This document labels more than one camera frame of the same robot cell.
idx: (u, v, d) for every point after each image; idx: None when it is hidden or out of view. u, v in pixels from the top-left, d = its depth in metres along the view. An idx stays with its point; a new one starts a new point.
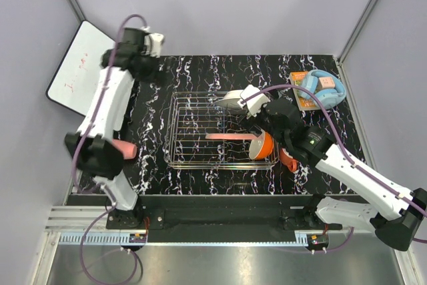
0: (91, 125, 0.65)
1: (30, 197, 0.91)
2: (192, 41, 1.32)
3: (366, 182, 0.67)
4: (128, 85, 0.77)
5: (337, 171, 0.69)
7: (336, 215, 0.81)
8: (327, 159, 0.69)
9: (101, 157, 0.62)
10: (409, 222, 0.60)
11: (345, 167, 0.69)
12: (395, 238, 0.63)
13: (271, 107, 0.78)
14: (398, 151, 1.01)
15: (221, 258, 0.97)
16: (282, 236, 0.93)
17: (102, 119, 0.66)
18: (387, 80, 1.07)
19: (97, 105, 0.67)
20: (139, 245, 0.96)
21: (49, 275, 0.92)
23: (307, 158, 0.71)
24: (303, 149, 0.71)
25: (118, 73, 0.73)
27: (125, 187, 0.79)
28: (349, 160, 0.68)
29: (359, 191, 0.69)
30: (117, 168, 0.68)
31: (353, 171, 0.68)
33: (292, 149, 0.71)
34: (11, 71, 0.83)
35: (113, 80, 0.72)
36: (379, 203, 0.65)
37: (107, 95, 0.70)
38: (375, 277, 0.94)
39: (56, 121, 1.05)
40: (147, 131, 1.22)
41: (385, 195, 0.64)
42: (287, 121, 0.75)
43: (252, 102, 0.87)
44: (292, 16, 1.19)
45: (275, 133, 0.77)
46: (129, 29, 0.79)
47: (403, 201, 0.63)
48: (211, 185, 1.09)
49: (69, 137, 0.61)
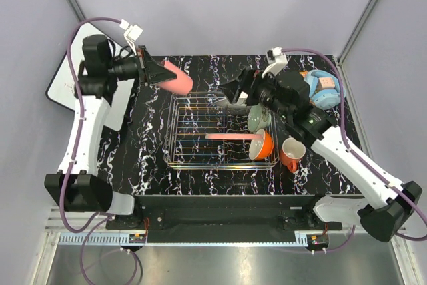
0: (74, 161, 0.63)
1: (30, 196, 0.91)
2: (192, 41, 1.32)
3: (358, 167, 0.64)
4: (107, 111, 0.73)
5: (332, 154, 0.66)
7: (331, 210, 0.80)
8: (324, 141, 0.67)
9: (85, 193, 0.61)
10: (394, 211, 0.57)
11: (340, 150, 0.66)
12: (379, 226, 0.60)
13: (283, 80, 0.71)
14: (399, 151, 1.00)
15: (221, 258, 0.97)
16: (281, 236, 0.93)
17: (84, 153, 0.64)
18: (387, 79, 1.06)
19: (77, 137, 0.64)
20: (139, 245, 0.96)
21: (49, 276, 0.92)
23: (303, 137, 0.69)
24: (301, 127, 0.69)
25: (95, 101, 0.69)
27: (121, 199, 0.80)
28: (345, 143, 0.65)
29: (349, 175, 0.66)
30: (103, 201, 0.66)
31: (347, 155, 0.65)
33: (289, 121, 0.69)
34: (11, 71, 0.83)
35: (91, 109, 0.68)
36: (367, 189, 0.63)
37: (88, 129, 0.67)
38: (375, 276, 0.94)
39: (56, 121, 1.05)
40: (147, 131, 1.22)
41: (375, 183, 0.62)
42: (295, 97, 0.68)
43: (274, 63, 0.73)
44: (292, 16, 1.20)
45: (278, 107, 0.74)
46: (87, 45, 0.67)
47: (391, 191, 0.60)
48: (211, 185, 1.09)
49: (50, 177, 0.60)
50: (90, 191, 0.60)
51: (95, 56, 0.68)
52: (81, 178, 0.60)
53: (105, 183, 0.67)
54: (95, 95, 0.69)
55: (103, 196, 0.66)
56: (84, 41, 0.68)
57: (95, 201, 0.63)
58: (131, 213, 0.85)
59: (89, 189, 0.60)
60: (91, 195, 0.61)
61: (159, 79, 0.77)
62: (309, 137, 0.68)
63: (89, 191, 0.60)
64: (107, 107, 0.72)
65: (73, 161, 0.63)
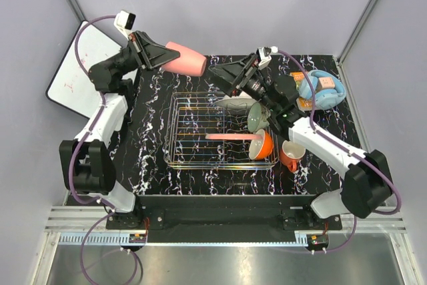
0: (89, 133, 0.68)
1: (30, 197, 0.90)
2: (192, 41, 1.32)
3: (325, 145, 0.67)
4: (123, 109, 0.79)
5: (301, 136, 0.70)
7: (323, 201, 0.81)
8: (293, 127, 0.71)
9: (93, 163, 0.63)
10: (357, 175, 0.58)
11: (309, 133, 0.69)
12: (354, 197, 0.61)
13: (279, 84, 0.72)
14: (399, 151, 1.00)
15: (221, 259, 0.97)
16: (282, 236, 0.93)
17: (99, 129, 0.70)
18: (387, 79, 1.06)
19: (95, 117, 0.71)
20: (139, 245, 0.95)
21: (49, 276, 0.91)
23: (279, 131, 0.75)
24: (279, 121, 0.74)
25: (118, 97, 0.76)
27: (123, 192, 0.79)
28: (311, 125, 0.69)
29: (321, 155, 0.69)
30: (109, 180, 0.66)
31: (315, 136, 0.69)
33: (273, 114, 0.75)
34: (11, 71, 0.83)
35: (113, 101, 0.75)
36: (335, 163, 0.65)
37: (105, 113, 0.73)
38: (375, 276, 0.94)
39: (56, 121, 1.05)
40: (147, 131, 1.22)
41: (339, 153, 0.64)
42: (285, 100, 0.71)
43: (269, 59, 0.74)
44: (292, 16, 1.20)
45: (267, 101, 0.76)
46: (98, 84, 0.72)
47: (353, 158, 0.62)
48: (211, 185, 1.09)
49: (65, 143, 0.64)
50: (98, 157, 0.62)
51: (112, 80, 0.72)
52: (92, 146, 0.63)
53: (112, 164, 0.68)
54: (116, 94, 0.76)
55: (109, 175, 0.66)
56: (89, 74, 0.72)
57: (100, 173, 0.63)
58: (131, 210, 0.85)
59: (98, 157, 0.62)
60: (98, 163, 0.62)
61: (160, 59, 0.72)
62: (285, 131, 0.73)
63: (97, 159, 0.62)
64: (125, 107, 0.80)
65: (89, 132, 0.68)
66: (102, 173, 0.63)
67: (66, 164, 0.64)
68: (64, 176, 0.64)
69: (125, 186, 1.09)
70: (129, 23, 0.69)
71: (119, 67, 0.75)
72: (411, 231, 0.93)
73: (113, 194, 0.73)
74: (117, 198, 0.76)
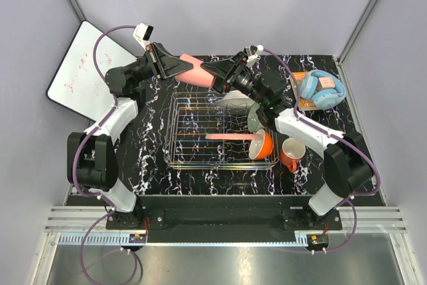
0: (97, 127, 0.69)
1: (29, 197, 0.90)
2: (192, 41, 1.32)
3: (308, 130, 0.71)
4: (133, 113, 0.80)
5: (286, 125, 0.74)
7: (319, 198, 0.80)
8: (279, 117, 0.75)
9: (97, 156, 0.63)
10: (336, 154, 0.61)
11: (292, 121, 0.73)
12: (336, 178, 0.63)
13: (267, 79, 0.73)
14: (398, 151, 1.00)
15: (221, 259, 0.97)
16: (282, 236, 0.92)
17: (108, 127, 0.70)
18: (387, 79, 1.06)
19: (107, 115, 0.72)
20: (139, 245, 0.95)
21: (49, 276, 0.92)
23: (267, 123, 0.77)
24: (266, 114, 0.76)
25: (129, 101, 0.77)
27: (123, 191, 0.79)
28: (295, 113, 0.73)
29: (305, 141, 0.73)
30: (111, 178, 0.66)
31: (298, 123, 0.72)
33: (261, 107, 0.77)
34: (11, 71, 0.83)
35: (123, 104, 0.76)
36: (317, 145, 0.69)
37: (116, 113, 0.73)
38: (375, 276, 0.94)
39: (56, 121, 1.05)
40: (147, 131, 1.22)
41: (321, 137, 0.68)
42: (272, 94, 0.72)
43: (256, 57, 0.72)
44: (292, 17, 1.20)
45: (255, 96, 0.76)
46: (112, 89, 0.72)
47: (333, 139, 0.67)
48: (211, 185, 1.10)
49: (73, 135, 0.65)
50: (104, 151, 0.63)
51: (126, 86, 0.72)
52: (99, 139, 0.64)
53: (115, 163, 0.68)
54: (124, 97, 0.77)
55: (111, 172, 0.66)
56: (106, 78, 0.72)
57: (103, 168, 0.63)
58: (131, 211, 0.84)
59: (103, 151, 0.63)
60: (103, 157, 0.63)
61: (175, 70, 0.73)
62: (272, 123, 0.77)
63: (102, 152, 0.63)
64: (135, 112, 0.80)
65: (98, 127, 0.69)
66: (104, 168, 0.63)
67: (71, 156, 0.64)
68: (67, 167, 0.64)
69: (126, 186, 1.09)
70: (147, 33, 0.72)
71: (135, 75, 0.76)
72: (411, 231, 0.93)
73: (113, 191, 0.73)
74: (117, 197, 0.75)
